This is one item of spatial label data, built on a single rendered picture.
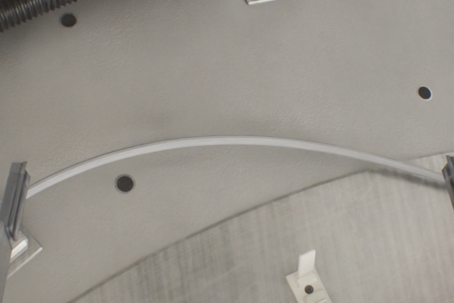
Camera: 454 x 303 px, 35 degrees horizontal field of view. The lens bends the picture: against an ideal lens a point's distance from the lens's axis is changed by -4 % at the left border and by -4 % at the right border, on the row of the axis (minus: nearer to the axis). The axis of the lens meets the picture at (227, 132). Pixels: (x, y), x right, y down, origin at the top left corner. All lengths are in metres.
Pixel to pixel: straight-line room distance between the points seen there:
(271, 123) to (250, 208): 0.05
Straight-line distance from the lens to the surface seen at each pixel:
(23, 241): 0.35
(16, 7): 0.39
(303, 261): 0.35
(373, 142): 0.41
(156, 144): 0.36
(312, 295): 0.36
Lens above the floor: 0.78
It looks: 24 degrees down
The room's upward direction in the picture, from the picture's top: 171 degrees clockwise
